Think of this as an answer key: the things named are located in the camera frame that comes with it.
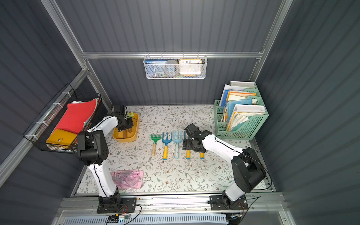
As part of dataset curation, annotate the light blue rake pale handle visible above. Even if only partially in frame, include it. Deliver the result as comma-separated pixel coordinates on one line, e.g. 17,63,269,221
173,130,183,159

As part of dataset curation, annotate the yellow plastic storage box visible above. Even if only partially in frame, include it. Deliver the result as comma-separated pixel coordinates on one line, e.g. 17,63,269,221
112,112,140,143

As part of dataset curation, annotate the lime green rake wooden handle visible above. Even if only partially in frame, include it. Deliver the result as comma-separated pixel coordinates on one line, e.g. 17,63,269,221
126,111,135,118

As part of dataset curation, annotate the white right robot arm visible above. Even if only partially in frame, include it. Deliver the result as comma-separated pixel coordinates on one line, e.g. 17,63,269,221
183,123,267,205

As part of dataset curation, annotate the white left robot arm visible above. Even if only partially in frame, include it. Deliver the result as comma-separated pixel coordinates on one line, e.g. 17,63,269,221
76,105,133,199

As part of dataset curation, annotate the blue box in basket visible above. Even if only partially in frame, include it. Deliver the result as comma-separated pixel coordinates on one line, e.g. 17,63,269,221
144,59,167,79

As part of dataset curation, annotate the yellow box in basket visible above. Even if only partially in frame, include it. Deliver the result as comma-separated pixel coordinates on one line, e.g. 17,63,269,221
46,129,77,146

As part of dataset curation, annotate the red folder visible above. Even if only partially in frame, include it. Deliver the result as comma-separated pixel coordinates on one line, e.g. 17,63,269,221
54,98,99,134

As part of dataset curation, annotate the green plastic file organizer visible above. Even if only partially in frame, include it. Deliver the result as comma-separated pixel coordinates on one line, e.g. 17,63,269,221
214,81,269,140

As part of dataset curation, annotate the papers and folders stack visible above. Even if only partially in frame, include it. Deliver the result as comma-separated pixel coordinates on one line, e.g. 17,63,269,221
218,81,269,132

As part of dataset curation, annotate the grey tape roll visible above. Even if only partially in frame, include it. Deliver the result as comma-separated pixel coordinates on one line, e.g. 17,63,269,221
164,60,179,77

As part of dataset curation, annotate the pink plastic case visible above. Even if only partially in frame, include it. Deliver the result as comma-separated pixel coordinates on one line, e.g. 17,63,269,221
111,170,143,190

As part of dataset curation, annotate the yellow white clock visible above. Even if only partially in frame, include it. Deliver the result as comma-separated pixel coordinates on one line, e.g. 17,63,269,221
179,59,203,77

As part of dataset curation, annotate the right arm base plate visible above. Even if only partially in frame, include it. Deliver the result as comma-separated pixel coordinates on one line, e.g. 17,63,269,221
207,195,248,211

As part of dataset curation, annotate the black wire side basket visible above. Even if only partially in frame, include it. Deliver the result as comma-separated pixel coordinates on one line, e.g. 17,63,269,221
23,84,102,154

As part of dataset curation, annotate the white wire wall basket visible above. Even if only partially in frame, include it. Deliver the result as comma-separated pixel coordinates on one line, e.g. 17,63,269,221
143,54,208,80

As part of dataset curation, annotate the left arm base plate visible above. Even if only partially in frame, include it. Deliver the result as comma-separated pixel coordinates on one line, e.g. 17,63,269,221
97,197,137,214

